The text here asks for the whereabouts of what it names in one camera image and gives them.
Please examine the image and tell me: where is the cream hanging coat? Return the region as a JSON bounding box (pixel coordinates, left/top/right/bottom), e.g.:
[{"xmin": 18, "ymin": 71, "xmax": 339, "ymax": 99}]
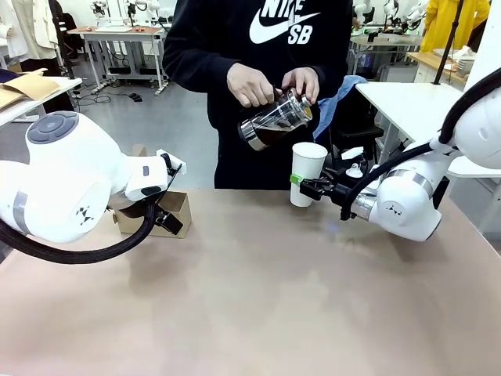
[{"xmin": 21, "ymin": 0, "xmax": 59, "ymax": 60}]

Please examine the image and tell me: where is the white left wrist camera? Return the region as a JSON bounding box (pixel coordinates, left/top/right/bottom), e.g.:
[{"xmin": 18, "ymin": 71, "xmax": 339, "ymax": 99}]
[{"xmin": 155, "ymin": 149, "xmax": 189, "ymax": 193}]

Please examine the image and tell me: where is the brown cardboard envelope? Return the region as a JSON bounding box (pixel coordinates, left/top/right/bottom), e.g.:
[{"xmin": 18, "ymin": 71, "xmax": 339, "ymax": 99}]
[{"xmin": 0, "ymin": 68, "xmax": 64, "ymax": 111}]

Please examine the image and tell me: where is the wooden top workbench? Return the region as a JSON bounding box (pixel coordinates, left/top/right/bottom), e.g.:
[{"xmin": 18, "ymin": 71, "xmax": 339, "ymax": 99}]
[{"xmin": 405, "ymin": 50, "xmax": 477, "ymax": 84}]

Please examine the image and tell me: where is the person's left forearm black sleeve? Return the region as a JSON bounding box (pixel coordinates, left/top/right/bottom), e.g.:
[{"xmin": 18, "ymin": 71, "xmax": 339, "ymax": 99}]
[{"xmin": 311, "ymin": 46, "xmax": 352, "ymax": 103}]

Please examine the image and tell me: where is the black hanging coat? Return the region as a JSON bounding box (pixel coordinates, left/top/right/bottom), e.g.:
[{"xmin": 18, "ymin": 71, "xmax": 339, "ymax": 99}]
[{"xmin": 47, "ymin": 0, "xmax": 81, "ymax": 71}]

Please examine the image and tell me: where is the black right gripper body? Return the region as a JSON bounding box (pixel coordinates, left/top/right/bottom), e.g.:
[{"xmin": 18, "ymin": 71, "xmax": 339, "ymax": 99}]
[{"xmin": 330, "ymin": 179, "xmax": 359, "ymax": 221}]

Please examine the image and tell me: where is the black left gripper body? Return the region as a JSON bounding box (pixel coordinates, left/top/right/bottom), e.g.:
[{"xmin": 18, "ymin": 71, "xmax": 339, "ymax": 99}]
[{"xmin": 110, "ymin": 190, "xmax": 157, "ymax": 221}]

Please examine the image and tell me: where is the stack of white bowls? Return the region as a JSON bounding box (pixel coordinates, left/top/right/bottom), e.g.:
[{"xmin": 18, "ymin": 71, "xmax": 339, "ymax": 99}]
[{"xmin": 452, "ymin": 45, "xmax": 478, "ymax": 78}]

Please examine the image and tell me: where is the black chair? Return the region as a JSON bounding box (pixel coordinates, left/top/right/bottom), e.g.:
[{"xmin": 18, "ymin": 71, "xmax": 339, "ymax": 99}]
[{"xmin": 330, "ymin": 84, "xmax": 385, "ymax": 168}]

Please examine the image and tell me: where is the black Nike hoodie torso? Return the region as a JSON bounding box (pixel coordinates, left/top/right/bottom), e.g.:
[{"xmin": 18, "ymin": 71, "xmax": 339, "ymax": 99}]
[{"xmin": 161, "ymin": 0, "xmax": 353, "ymax": 190}]

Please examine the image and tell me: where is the white side table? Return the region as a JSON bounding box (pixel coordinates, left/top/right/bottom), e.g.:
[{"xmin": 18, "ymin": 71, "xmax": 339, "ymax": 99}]
[{"xmin": 354, "ymin": 80, "xmax": 501, "ymax": 181}]

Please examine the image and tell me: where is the black tripod pole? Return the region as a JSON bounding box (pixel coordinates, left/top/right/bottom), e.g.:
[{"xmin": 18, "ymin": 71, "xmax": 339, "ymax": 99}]
[{"xmin": 432, "ymin": 0, "xmax": 465, "ymax": 86}]

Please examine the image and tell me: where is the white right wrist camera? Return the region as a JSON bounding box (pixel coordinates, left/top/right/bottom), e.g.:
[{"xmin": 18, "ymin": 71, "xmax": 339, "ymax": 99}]
[{"xmin": 340, "ymin": 148, "xmax": 367, "ymax": 179}]

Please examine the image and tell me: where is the brown cardboard cup carrier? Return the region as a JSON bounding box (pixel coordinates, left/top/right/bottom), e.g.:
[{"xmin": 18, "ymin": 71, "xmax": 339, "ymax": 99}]
[{"xmin": 112, "ymin": 143, "xmax": 193, "ymax": 239}]

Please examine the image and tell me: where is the grey frame lab table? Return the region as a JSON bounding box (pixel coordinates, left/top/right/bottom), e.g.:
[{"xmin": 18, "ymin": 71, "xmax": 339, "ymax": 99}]
[{"xmin": 77, "ymin": 23, "xmax": 170, "ymax": 97}]

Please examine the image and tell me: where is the person's right forearm black sleeve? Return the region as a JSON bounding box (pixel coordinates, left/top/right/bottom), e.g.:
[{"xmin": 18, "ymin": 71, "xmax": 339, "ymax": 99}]
[{"xmin": 161, "ymin": 27, "xmax": 246, "ymax": 101}]

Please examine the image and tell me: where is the glass french press with coffee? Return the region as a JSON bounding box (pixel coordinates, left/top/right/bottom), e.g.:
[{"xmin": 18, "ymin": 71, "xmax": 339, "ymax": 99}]
[{"xmin": 237, "ymin": 86, "xmax": 314, "ymax": 152}]

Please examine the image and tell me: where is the blue cloth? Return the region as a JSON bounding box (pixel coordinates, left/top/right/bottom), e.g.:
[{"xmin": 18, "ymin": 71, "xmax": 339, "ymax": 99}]
[{"xmin": 312, "ymin": 75, "xmax": 369, "ymax": 143}]

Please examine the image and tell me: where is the person's left hand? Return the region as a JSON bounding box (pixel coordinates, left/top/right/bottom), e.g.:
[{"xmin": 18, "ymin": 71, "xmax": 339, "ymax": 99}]
[{"xmin": 281, "ymin": 67, "xmax": 320, "ymax": 107}]

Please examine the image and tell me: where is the white paper cup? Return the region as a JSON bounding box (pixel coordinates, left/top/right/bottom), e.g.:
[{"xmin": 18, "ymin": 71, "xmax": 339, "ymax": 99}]
[{"xmin": 290, "ymin": 142, "xmax": 329, "ymax": 208}]

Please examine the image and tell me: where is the lab table with robots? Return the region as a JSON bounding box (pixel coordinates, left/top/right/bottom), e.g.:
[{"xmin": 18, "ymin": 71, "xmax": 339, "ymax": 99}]
[{"xmin": 347, "ymin": 23, "xmax": 424, "ymax": 83}]

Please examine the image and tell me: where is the person in yellow raincoat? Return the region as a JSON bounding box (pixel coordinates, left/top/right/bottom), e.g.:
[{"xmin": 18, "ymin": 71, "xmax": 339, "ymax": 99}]
[{"xmin": 420, "ymin": 0, "xmax": 491, "ymax": 54}]

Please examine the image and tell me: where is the person's right hand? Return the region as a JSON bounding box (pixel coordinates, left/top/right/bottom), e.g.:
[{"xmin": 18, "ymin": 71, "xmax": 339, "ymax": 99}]
[{"xmin": 226, "ymin": 61, "xmax": 283, "ymax": 110}]

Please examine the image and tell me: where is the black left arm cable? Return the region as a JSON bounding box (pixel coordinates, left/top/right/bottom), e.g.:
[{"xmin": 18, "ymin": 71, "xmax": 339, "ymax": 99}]
[{"xmin": 0, "ymin": 191, "xmax": 165, "ymax": 264}]

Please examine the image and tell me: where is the white table with envelope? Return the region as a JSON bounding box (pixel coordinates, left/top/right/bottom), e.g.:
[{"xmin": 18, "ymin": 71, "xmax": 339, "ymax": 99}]
[{"xmin": 0, "ymin": 75, "xmax": 84, "ymax": 127}]

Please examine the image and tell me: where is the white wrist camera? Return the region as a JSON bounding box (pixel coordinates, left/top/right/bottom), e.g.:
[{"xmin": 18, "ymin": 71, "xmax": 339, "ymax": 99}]
[
  {"xmin": 155, "ymin": 149, "xmax": 189, "ymax": 193},
  {"xmin": 340, "ymin": 148, "xmax": 367, "ymax": 179}
]

